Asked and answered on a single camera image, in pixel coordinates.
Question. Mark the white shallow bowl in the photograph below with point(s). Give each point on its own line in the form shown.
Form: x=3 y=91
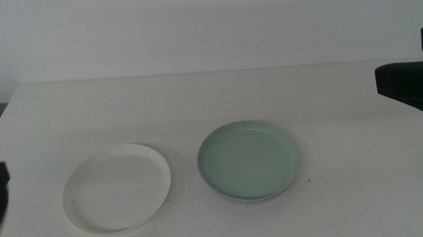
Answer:
x=117 y=190

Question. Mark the green shallow bowl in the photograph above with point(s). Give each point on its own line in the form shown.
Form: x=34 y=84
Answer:
x=249 y=161

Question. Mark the grey shallow bowl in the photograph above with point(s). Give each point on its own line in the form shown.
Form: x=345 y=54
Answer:
x=254 y=201

